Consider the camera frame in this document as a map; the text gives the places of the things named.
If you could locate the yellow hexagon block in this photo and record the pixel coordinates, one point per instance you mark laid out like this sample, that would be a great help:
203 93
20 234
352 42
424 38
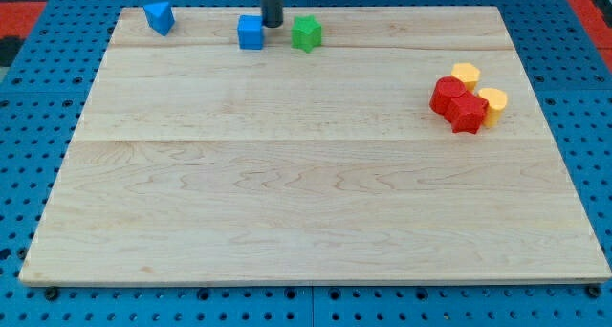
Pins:
468 73

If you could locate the blue cube block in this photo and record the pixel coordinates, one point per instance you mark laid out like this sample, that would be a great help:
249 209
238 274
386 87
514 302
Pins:
250 32

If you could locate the yellow heart-shaped block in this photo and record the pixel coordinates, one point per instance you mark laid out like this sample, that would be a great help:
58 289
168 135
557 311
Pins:
497 102

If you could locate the red star block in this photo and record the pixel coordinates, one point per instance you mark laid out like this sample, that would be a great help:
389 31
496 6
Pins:
466 113

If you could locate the light wooden board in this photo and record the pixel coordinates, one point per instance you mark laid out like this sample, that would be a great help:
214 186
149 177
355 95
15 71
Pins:
197 164

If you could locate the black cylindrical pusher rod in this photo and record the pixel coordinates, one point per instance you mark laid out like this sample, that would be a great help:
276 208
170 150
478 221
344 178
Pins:
272 13

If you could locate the red cylinder block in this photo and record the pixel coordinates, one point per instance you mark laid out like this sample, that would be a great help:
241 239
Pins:
446 89

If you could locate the green star block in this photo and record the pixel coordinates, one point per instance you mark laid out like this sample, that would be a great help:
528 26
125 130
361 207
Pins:
306 33

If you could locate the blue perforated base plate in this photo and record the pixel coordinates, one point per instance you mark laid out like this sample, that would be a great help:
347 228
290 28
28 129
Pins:
42 95

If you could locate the blue triangular prism block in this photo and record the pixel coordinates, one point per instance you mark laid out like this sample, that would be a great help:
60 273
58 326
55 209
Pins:
159 17

